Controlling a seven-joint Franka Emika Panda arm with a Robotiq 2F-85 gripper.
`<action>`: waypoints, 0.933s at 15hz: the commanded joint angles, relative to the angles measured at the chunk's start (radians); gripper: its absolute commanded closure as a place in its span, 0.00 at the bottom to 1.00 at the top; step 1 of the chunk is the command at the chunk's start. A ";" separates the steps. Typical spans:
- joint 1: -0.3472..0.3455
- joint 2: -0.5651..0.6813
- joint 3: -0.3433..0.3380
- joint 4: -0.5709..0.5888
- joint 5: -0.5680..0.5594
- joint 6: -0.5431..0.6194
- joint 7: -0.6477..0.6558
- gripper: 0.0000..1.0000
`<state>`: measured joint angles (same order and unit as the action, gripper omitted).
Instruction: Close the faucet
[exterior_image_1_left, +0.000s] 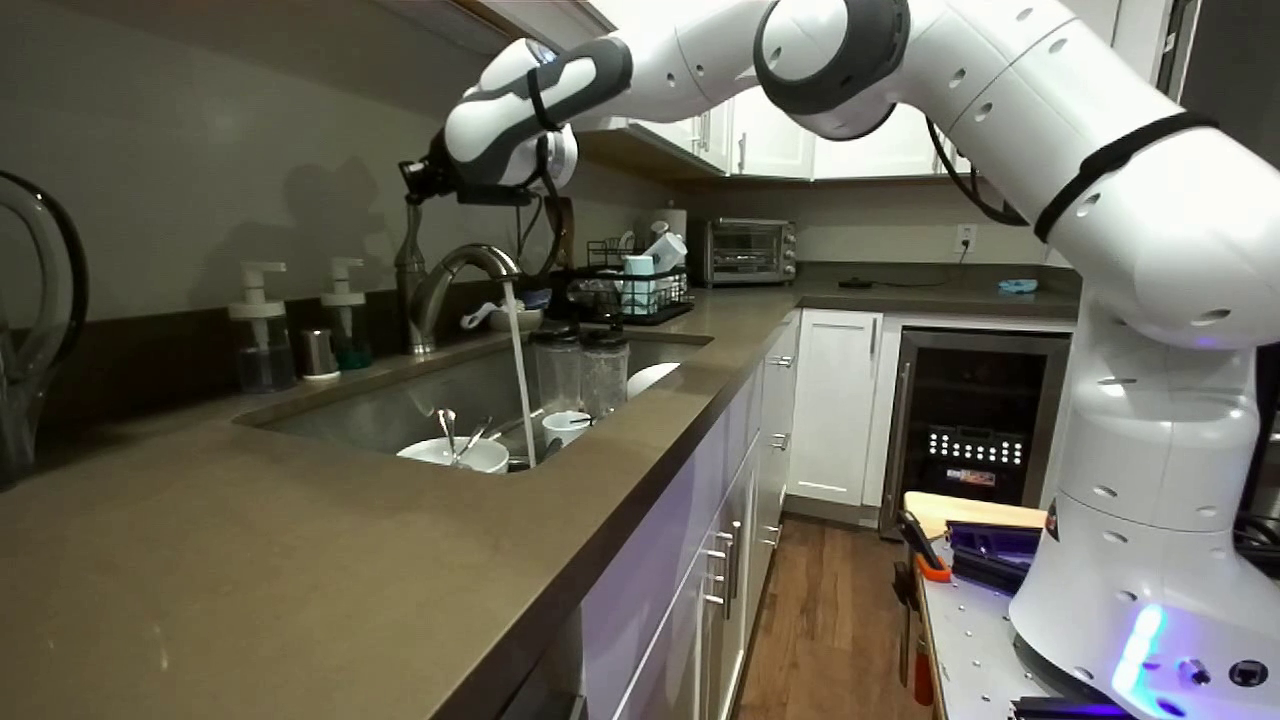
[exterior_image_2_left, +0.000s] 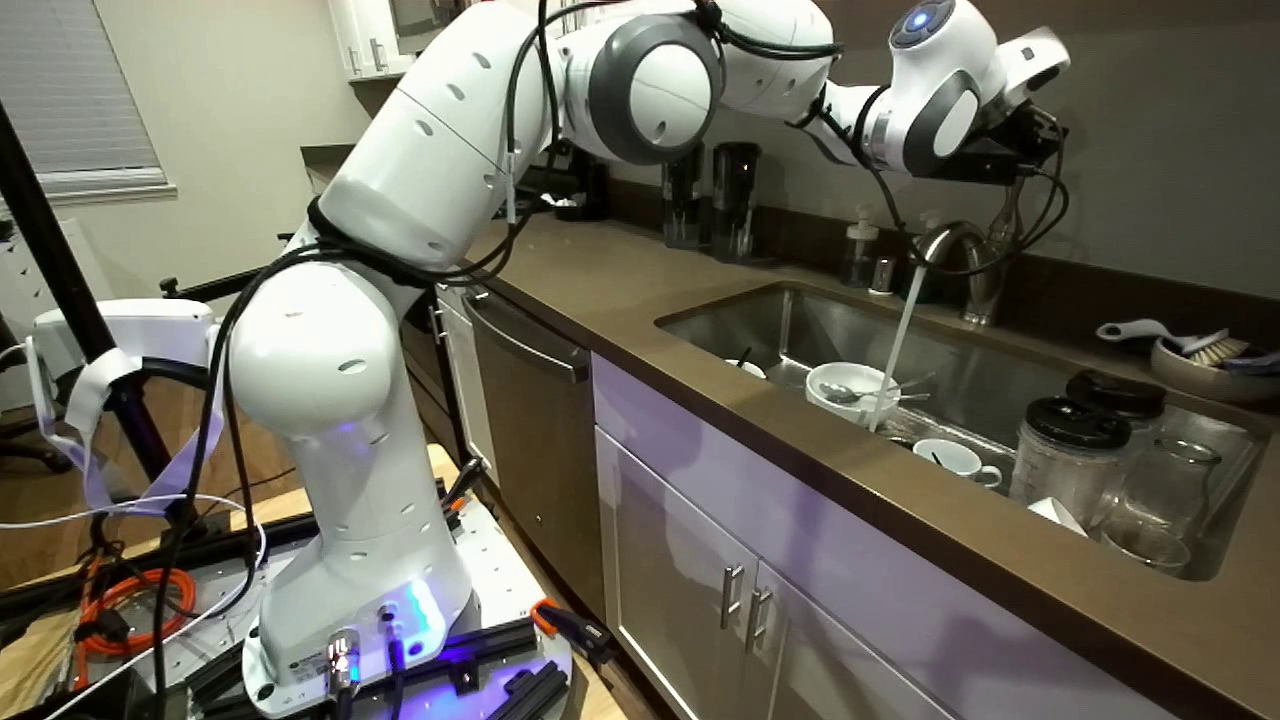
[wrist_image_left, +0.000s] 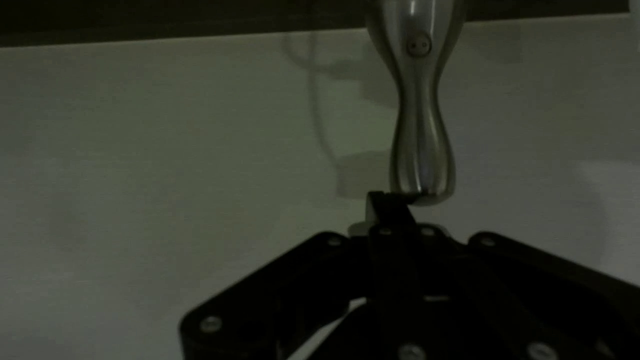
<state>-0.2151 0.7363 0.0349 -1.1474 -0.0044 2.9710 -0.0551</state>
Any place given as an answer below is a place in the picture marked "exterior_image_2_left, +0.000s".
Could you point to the purple sink cabinet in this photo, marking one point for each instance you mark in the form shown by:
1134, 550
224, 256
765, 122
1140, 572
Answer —
852, 560

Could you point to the white wall shelf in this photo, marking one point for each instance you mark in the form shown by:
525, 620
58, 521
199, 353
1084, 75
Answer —
360, 40

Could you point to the black clamp with orange grip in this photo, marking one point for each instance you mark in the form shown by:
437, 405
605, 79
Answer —
574, 625

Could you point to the large white dish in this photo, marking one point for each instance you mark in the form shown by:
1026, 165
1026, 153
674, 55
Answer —
1059, 516

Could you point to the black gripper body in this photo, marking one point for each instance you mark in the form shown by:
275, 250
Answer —
1007, 145

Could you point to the beige brush holder bowl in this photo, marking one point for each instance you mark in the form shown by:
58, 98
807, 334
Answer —
1221, 377

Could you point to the black slanted pole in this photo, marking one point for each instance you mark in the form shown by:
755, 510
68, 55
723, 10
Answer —
52, 252

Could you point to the glass jar with black lid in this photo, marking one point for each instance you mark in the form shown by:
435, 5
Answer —
1066, 463
1116, 394

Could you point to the chrome gooseneck faucet spout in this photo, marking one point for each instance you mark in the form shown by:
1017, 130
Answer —
954, 234

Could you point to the clear lidless glass jar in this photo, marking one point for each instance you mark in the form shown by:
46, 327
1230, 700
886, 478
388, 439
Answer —
1163, 514

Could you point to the dark panel dishwasher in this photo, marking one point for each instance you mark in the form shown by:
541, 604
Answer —
533, 443

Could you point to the metal sink air gap cap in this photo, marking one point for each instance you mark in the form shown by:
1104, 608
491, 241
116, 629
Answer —
881, 279

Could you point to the window blind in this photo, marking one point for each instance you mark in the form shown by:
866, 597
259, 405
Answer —
80, 82

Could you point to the white pump soap dispenser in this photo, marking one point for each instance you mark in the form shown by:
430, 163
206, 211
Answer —
861, 252

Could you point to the white perforated mounting plate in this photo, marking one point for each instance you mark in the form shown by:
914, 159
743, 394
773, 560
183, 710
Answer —
513, 572

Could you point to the white mug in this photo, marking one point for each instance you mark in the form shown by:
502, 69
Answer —
948, 463

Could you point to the white plastic chair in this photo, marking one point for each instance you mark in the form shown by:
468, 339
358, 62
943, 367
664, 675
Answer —
144, 327

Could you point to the stainless steel sink basin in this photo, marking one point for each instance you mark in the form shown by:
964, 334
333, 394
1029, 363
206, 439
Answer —
825, 327

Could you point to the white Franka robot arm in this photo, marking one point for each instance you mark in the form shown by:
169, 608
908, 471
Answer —
402, 172

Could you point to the white bowl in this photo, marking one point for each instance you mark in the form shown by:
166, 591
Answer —
852, 387

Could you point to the white and blue dish brush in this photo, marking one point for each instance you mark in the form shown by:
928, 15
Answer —
1134, 329

